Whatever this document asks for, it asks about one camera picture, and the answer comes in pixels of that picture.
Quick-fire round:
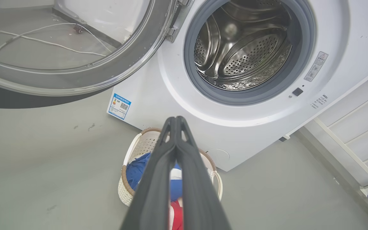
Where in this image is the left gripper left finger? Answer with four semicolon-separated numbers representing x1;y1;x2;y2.
120;117;177;230

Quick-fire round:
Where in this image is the grey warning sticker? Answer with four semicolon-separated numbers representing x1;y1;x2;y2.
304;51;328;82

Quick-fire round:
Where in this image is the red white-striped garment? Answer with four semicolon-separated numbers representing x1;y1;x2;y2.
170;199;184;230

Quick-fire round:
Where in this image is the blue energy label sticker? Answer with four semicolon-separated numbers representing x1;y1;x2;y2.
107;93;132;120

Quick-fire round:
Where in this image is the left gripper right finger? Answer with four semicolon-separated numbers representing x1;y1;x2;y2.
177;117;231;230

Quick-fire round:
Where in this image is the white power cable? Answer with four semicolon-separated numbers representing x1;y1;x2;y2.
0;22;113;58
0;30;106;57

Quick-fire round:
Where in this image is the white metal rack frame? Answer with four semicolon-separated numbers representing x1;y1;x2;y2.
312;64;368;197

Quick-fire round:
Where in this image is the round black glass washer door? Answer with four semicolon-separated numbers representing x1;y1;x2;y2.
0;0;180;109

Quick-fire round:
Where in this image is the white front-load washing machine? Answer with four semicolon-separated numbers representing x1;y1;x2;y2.
107;0;368;172

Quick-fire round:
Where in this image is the metal washer door hinge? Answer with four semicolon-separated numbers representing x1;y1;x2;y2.
166;0;194;43

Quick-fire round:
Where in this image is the blue white-striped garment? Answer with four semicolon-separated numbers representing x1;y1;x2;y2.
126;153;183;202

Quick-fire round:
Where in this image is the perforated steel washer drum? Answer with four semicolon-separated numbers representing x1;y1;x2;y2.
194;0;292;91

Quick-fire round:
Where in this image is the round white filter cover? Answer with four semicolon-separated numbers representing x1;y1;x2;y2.
207;149;230;167

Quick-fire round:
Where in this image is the white woven-rim laundry basket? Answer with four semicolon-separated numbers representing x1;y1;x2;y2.
118;127;223;207

